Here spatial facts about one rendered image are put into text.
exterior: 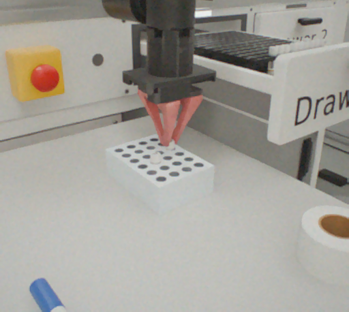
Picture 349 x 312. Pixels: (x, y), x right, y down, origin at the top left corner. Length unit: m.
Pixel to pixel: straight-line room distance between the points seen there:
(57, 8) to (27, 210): 0.32
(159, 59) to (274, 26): 0.52
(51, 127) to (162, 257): 0.37
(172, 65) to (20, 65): 0.24
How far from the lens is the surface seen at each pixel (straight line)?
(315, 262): 0.39
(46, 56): 0.60
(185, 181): 0.45
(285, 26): 0.97
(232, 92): 0.55
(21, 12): 0.63
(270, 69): 0.61
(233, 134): 0.97
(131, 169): 0.47
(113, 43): 0.70
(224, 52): 0.62
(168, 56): 0.45
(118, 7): 0.50
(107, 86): 0.71
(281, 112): 0.48
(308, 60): 0.49
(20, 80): 0.60
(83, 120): 0.71
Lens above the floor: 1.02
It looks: 23 degrees down
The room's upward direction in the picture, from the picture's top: straight up
